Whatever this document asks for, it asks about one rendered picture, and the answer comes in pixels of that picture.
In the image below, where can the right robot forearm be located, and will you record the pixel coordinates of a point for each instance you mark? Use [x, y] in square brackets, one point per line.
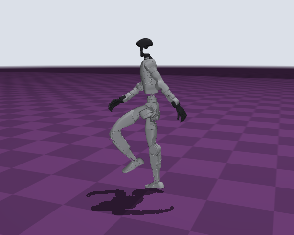
[131, 94]

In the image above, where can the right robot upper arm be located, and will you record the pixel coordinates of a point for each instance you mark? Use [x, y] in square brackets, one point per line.
[139, 86]

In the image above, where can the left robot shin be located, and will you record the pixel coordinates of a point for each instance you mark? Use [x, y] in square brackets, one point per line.
[122, 145]

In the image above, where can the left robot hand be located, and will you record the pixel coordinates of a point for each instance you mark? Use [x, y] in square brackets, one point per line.
[180, 111]

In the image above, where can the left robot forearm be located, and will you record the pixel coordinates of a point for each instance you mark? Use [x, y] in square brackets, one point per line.
[165, 90]

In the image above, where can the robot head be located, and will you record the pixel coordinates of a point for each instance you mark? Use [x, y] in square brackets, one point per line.
[144, 43]

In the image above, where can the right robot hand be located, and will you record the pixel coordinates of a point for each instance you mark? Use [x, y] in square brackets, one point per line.
[116, 102]

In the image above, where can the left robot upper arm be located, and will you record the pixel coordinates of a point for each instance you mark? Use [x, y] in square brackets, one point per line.
[151, 68]

